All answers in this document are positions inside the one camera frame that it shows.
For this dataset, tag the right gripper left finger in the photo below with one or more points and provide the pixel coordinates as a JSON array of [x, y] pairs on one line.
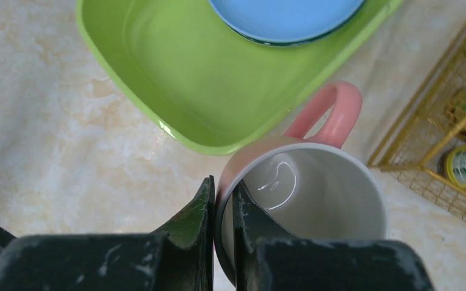
[[176, 256]]

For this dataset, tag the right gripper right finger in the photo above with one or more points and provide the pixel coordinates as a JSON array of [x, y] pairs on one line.
[[268, 257]]

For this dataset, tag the pink cup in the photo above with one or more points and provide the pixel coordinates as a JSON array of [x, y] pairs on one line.
[[304, 179]]

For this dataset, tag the blue plate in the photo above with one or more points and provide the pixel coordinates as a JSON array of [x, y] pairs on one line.
[[284, 20]]

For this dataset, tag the white plate with green rim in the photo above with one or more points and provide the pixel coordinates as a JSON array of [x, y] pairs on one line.
[[293, 43]]

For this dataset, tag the green plastic basin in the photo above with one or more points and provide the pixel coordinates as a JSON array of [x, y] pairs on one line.
[[206, 86]]

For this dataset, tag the gold wire rack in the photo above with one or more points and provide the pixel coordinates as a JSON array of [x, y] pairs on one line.
[[429, 127]]

